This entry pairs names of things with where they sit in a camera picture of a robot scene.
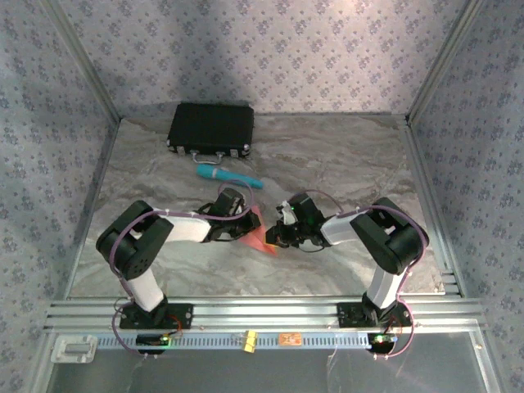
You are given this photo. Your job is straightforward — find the pink square paper sheet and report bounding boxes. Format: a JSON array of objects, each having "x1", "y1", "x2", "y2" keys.
[{"x1": 239, "y1": 204, "x2": 280, "y2": 258}]

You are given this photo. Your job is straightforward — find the teal marker pen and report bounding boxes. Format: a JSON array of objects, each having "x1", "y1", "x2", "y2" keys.
[{"x1": 196, "y1": 163, "x2": 265, "y2": 191}]

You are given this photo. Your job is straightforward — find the grey metal panel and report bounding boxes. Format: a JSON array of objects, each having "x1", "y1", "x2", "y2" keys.
[{"x1": 47, "y1": 350, "x2": 492, "y2": 393}]

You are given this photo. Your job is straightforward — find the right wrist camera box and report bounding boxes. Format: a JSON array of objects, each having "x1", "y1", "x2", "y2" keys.
[{"x1": 278, "y1": 200, "x2": 296, "y2": 226}]

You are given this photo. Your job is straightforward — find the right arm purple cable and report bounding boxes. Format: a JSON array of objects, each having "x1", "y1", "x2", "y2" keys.
[{"x1": 292, "y1": 187, "x2": 430, "y2": 360}]

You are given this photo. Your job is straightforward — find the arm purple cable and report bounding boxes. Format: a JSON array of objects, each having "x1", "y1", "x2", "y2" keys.
[
  {"x1": 110, "y1": 182, "x2": 255, "y2": 359},
  {"x1": 292, "y1": 187, "x2": 430, "y2": 360}
]

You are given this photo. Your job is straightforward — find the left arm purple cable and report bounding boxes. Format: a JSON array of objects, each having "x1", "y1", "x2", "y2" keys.
[{"x1": 110, "y1": 182, "x2": 255, "y2": 359}]

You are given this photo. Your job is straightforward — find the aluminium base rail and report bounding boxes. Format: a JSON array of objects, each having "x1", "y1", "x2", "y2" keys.
[{"x1": 44, "y1": 298, "x2": 486, "y2": 331}]

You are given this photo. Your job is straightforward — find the black case with metal handle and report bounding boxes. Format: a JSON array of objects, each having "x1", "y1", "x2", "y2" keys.
[{"x1": 166, "y1": 102, "x2": 255, "y2": 161}]

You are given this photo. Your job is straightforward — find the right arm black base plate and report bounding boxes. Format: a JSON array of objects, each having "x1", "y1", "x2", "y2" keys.
[{"x1": 337, "y1": 301, "x2": 413, "y2": 328}]

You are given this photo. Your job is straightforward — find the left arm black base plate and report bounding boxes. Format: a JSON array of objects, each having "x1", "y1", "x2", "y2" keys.
[{"x1": 119, "y1": 302, "x2": 194, "y2": 331}]

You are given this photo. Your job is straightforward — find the slotted grey cable duct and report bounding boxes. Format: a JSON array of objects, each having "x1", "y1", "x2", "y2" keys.
[{"x1": 96, "y1": 331, "x2": 372, "y2": 350}]

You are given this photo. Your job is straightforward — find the aluminium side rail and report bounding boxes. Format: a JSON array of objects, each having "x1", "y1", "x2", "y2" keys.
[
  {"x1": 403, "y1": 116, "x2": 468, "y2": 298},
  {"x1": 61, "y1": 118, "x2": 123, "y2": 300}
]

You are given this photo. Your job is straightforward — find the aluminium frame post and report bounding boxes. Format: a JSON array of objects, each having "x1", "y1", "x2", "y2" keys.
[
  {"x1": 405, "y1": 0, "x2": 490, "y2": 122},
  {"x1": 40, "y1": 0, "x2": 124, "y2": 122}
]

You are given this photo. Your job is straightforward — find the clear acrylic bracket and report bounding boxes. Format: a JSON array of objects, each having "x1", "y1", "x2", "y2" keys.
[{"x1": 51, "y1": 334, "x2": 98, "y2": 364}]

